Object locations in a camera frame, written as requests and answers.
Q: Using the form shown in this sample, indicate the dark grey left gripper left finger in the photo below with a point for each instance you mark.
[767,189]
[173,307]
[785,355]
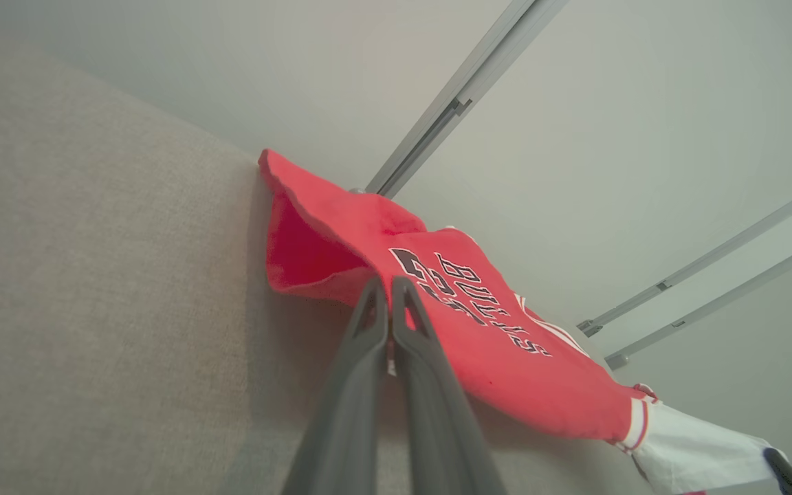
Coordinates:
[348,399]

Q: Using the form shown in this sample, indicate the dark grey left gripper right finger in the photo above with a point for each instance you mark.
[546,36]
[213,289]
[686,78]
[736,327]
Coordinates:
[437,412]

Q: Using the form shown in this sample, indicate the red Bulls jersey white trim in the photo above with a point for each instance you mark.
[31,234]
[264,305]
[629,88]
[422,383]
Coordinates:
[506,344]

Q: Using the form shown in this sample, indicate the grey metal rail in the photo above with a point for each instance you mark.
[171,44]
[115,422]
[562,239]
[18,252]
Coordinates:
[726,299]
[712,258]

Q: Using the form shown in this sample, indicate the grey metal truss post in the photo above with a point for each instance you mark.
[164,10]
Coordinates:
[465,89]

